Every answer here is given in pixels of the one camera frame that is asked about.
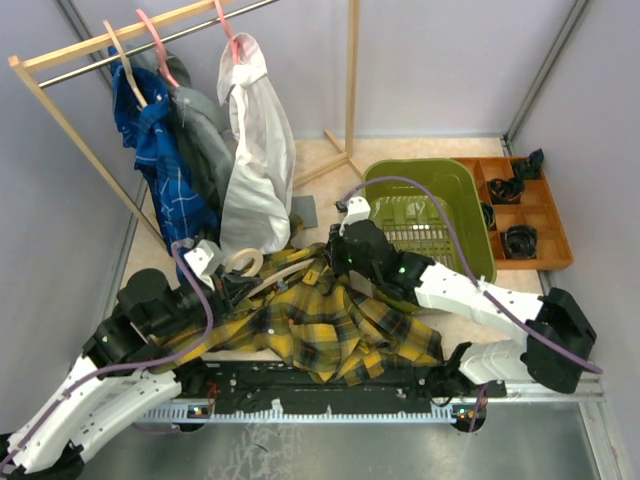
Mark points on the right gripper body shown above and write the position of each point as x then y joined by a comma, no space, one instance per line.
343,258

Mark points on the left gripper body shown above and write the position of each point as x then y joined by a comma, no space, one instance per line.
223,299

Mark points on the beige wooden hanger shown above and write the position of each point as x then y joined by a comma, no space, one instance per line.
248,263

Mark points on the yellow plaid shirt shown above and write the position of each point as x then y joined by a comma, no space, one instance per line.
318,323

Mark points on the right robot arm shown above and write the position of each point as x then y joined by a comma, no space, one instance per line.
547,338

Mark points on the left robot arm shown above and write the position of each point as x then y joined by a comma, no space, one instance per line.
146,353

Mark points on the blue plaid shirt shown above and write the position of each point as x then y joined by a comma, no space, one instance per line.
180,211

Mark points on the white shirt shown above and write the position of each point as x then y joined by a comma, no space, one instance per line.
257,204

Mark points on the grey shirt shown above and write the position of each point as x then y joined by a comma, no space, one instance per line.
196,125

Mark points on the pink hanger with white shirt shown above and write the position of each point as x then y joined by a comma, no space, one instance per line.
230,35

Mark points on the pink hanger with grey shirt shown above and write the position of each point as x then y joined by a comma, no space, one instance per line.
160,50

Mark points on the beige hanger with blue shirt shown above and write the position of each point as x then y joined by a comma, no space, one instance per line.
125,62

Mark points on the green plastic basket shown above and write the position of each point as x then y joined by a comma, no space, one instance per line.
417,201

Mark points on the black part beside basket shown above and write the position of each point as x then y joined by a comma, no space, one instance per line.
488,215

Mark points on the black round part in tray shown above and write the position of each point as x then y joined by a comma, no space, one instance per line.
520,242

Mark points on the orange compartment tray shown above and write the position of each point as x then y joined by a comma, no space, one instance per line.
535,208

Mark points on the black part in tray corner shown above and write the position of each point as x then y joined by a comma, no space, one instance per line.
529,168

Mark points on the wooden clothes rack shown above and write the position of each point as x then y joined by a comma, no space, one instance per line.
135,38

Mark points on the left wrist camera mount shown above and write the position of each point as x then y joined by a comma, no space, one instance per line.
204,259

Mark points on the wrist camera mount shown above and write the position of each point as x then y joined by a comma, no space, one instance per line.
355,209
204,259

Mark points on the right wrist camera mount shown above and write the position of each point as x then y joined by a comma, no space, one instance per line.
355,209

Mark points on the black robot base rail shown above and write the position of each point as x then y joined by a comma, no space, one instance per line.
268,392

